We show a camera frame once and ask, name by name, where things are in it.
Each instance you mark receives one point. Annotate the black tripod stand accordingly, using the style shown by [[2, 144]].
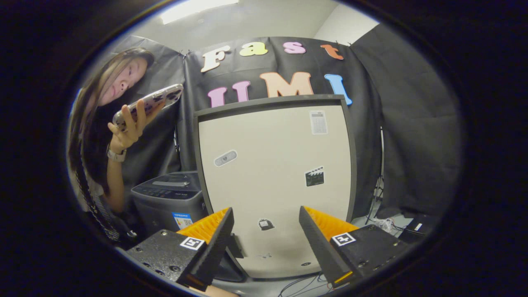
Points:
[[377, 189]]

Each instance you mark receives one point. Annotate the patterned smartphone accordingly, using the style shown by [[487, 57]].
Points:
[[152, 101]]

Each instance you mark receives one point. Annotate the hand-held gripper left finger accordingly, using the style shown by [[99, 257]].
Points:
[[214, 247]]

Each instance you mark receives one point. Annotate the black box on floor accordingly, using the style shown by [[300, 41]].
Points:
[[418, 229]]

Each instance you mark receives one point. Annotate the grey washing machine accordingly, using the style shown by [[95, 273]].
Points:
[[161, 214]]

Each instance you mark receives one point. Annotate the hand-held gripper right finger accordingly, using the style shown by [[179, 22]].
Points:
[[319, 247]]

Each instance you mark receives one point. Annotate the ceiling light panel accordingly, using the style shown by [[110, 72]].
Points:
[[194, 8]]

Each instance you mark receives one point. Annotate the black backdrop cloth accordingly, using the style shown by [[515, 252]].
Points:
[[412, 123]]

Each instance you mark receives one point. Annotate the white wristwatch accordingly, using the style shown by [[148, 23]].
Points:
[[115, 155]]

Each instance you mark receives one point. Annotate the beige cabinet with grey top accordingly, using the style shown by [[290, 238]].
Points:
[[272, 165]]

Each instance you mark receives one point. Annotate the thin backdrop stand pole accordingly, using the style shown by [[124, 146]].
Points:
[[176, 144]]

